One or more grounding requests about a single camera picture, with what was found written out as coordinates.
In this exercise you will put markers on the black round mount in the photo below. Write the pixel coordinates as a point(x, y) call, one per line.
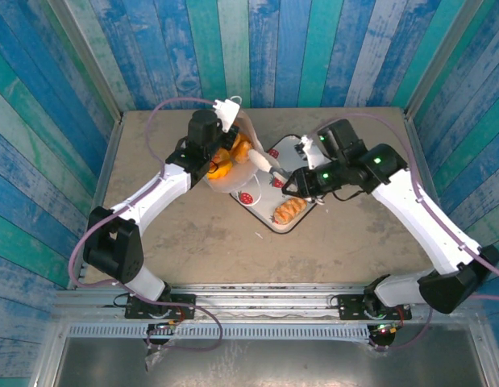
point(156, 342)
point(382, 342)

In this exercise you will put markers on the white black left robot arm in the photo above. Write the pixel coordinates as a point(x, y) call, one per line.
point(112, 246)

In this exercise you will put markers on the small LED circuit board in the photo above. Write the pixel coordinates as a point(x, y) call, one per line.
point(386, 329)
point(164, 325)

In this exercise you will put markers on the white and grey utensil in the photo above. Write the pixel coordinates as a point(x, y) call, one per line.
point(260, 160)

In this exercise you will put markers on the steel sheet panel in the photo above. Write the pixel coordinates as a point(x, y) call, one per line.
point(273, 363)

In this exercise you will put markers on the white strawberry print tray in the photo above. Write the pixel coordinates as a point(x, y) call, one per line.
point(269, 203)

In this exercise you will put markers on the aluminium mounting rail frame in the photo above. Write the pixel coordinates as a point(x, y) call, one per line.
point(265, 300)

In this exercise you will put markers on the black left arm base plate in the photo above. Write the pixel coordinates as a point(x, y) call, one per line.
point(133, 312)

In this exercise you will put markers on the aluminium table side rail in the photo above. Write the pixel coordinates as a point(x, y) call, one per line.
point(421, 153)
point(107, 161)

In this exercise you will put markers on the white paper bag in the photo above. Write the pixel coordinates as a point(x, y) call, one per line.
point(237, 183)

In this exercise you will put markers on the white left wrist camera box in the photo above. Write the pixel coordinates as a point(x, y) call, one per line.
point(228, 113)

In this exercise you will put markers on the pale braided fake bread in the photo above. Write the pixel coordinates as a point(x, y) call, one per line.
point(290, 209)

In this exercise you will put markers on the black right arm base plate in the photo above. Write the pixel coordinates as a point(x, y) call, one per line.
point(350, 308)

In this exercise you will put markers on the aluminium corner post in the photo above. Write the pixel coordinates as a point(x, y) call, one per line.
point(92, 68)
point(439, 60)

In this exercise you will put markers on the clear plastic wrap scrap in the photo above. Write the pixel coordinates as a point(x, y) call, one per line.
point(152, 356)

